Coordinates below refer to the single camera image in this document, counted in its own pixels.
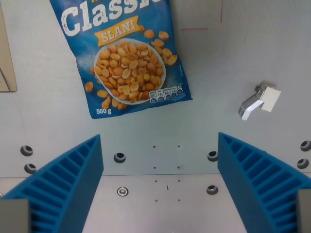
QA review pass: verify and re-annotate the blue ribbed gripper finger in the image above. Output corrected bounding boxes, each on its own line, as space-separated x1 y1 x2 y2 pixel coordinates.
0 134 104 233
217 132 311 233

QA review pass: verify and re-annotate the blue salted peanuts bag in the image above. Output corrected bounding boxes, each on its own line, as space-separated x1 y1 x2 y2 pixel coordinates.
49 0 193 119

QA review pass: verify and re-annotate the small white metal bracket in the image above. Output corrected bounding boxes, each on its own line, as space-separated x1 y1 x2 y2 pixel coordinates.
237 81 282 121

